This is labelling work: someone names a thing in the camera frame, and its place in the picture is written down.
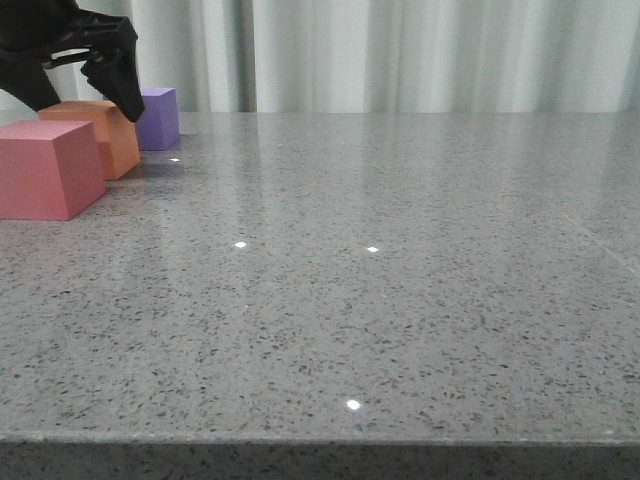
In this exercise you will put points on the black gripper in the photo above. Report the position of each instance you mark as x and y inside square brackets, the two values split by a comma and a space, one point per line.
[59, 32]

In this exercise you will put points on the orange foam cube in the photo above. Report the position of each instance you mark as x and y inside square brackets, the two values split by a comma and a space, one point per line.
[115, 134]

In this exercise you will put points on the pink foam cube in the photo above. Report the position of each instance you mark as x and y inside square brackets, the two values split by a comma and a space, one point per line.
[50, 169]

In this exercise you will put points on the purple foam cube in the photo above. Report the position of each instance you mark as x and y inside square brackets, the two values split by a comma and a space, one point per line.
[158, 127]

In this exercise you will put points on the white pleated curtain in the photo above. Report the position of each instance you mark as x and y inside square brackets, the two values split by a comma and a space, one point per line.
[389, 56]

